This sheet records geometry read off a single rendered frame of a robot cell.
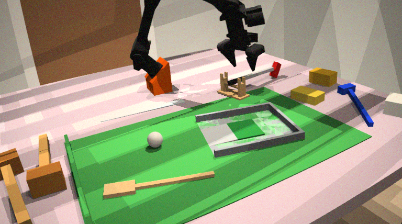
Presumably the white golf ball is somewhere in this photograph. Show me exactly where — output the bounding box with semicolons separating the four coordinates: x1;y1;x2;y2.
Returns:
147;132;163;148

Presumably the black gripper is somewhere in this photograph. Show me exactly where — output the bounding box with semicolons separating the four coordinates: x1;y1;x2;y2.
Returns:
217;29;265;72

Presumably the yellow rectangular block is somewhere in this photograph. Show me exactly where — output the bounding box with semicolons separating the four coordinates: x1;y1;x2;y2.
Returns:
309;68;338;87
291;86;325;106

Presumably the green mat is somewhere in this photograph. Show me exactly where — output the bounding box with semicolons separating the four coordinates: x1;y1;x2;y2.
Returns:
69;87;372;224

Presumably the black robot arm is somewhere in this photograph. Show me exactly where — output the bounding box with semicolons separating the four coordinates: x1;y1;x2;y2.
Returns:
130;0;265;78

